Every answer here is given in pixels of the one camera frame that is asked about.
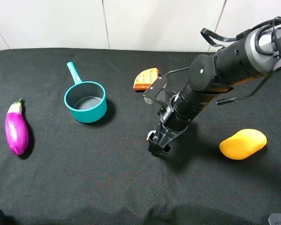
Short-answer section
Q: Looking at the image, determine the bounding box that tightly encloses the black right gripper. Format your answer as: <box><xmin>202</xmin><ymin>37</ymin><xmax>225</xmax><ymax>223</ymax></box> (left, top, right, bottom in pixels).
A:
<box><xmin>148</xmin><ymin>122</ymin><xmax>186</xmax><ymax>155</ymax></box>

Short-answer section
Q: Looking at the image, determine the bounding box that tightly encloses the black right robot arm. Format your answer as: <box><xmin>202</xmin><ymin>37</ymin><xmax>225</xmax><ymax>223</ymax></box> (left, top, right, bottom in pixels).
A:
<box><xmin>143</xmin><ymin>17</ymin><xmax>281</xmax><ymax>156</ymax></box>

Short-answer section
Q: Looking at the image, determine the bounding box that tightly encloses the toy waffle piece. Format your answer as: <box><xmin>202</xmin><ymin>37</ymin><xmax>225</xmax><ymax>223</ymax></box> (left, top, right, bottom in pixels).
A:
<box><xmin>133</xmin><ymin>68</ymin><xmax>159</xmax><ymax>91</ymax></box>

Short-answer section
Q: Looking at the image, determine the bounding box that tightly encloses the yellow toy mango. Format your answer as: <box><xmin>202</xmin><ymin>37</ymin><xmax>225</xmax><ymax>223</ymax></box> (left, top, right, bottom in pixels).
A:
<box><xmin>219</xmin><ymin>129</ymin><xmax>267</xmax><ymax>160</ymax></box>

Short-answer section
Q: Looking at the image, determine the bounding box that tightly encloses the teal toy saucepan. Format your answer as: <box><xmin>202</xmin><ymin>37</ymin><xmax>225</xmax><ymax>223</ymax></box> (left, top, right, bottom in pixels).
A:
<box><xmin>64</xmin><ymin>62</ymin><xmax>107</xmax><ymax>123</ymax></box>

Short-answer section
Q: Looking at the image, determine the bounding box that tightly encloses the black table cloth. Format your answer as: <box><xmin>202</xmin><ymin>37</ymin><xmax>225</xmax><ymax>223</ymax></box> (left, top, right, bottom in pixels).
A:
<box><xmin>0</xmin><ymin>49</ymin><xmax>281</xmax><ymax>225</ymax></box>

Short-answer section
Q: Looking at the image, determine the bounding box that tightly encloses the purple toy eggplant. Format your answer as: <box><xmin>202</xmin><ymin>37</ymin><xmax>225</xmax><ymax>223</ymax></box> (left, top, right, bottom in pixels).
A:
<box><xmin>5</xmin><ymin>98</ymin><xmax>29</xmax><ymax>156</ymax></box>

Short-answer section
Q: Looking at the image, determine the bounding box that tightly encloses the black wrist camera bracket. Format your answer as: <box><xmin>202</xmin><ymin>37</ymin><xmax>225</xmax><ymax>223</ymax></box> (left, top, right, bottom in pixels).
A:
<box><xmin>142</xmin><ymin>74</ymin><xmax>177</xmax><ymax>108</ymax></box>

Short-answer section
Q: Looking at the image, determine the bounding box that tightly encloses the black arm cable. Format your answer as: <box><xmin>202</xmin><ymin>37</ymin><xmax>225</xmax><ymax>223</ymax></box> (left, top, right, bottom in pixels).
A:
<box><xmin>200</xmin><ymin>16</ymin><xmax>281</xmax><ymax>105</ymax></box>

